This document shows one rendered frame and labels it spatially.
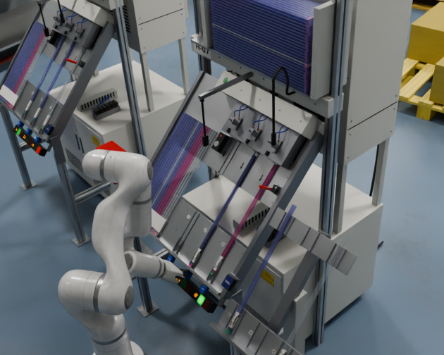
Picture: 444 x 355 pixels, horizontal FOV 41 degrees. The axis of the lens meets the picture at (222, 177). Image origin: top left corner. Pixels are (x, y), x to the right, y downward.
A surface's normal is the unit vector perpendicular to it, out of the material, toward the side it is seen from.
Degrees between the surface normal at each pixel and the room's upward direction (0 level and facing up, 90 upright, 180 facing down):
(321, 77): 90
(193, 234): 46
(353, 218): 0
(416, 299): 0
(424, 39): 90
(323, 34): 90
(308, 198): 0
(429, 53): 90
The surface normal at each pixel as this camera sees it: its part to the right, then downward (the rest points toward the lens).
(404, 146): -0.06, -0.79
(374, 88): 0.64, 0.44
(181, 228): -0.58, -0.25
